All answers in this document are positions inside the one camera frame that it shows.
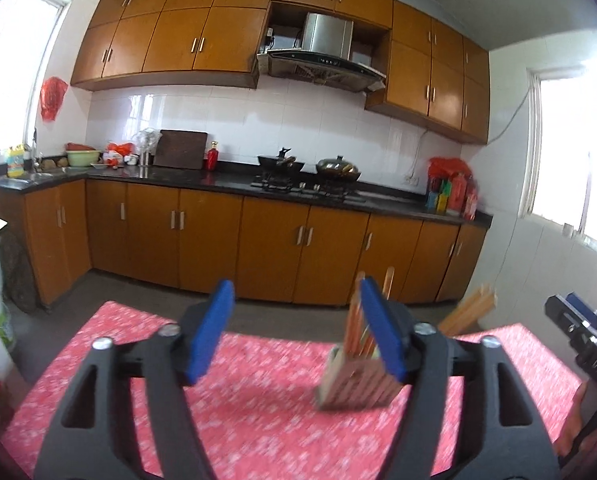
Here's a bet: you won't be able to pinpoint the black gas stove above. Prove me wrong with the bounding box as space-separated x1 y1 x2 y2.
250 172 367 202

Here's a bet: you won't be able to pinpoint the green perforated utensil holder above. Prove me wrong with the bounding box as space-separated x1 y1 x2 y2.
317 344 405 412

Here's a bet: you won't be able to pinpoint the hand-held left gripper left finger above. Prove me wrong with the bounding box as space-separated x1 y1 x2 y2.
37 280 236 480

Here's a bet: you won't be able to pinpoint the hanging red plastic bag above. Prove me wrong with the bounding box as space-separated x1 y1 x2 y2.
39 76 70 122

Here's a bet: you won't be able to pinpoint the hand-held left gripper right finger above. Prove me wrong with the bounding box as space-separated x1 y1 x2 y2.
355 277 561 480

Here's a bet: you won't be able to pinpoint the person's right hand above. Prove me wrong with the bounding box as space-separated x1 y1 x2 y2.
553 379 593 457

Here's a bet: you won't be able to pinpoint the wooden base cabinets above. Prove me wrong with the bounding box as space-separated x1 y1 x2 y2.
0 179 489 309

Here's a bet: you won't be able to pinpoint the group of condiment bottles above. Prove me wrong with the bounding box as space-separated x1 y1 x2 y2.
425 156 479 222

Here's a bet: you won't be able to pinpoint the clear plastic bag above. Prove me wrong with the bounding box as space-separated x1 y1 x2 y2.
135 127 162 167

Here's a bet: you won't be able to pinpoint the wide wooden wall cabinets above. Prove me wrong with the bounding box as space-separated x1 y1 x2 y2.
70 0 280 92

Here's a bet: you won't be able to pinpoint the reddish wooden chopstick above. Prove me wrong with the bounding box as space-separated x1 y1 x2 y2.
347 271 368 358

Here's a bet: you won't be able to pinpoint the black kitchen countertop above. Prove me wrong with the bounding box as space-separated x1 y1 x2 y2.
0 157 494 227

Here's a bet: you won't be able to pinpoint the red floral tablecloth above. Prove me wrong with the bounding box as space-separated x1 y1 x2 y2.
1 300 585 480

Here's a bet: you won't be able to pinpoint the tall wooden wall cabinets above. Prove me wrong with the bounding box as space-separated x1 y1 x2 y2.
270 0 490 145

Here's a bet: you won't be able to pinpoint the green plastic basin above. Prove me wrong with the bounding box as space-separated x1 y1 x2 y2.
65 149 101 168

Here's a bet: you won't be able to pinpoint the black wok with lid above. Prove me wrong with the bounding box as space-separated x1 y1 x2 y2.
315 156 363 183

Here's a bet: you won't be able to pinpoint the dark wooden cutting board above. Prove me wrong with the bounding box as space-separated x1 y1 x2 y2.
153 129 210 170

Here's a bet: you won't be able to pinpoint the window beside sink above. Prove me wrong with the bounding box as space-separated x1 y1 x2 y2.
0 0 72 155

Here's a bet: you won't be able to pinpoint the steel range hood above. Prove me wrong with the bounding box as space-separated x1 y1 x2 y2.
256 12 388 94

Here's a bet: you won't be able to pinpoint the window with white frame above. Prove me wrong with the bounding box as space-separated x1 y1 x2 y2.
523 64 597 262

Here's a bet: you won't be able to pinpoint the yellow detergent bottle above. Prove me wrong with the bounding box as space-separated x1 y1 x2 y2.
5 144 27 179

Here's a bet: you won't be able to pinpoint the dark sack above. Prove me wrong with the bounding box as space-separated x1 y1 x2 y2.
0 244 40 314

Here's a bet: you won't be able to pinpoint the small red plastic bag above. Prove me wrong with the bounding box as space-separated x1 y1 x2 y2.
103 141 134 167

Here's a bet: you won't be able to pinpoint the black wok with handle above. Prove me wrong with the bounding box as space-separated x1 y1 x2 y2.
257 147 307 174

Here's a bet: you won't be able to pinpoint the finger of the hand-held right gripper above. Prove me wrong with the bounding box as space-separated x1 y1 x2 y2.
545 292 597 343

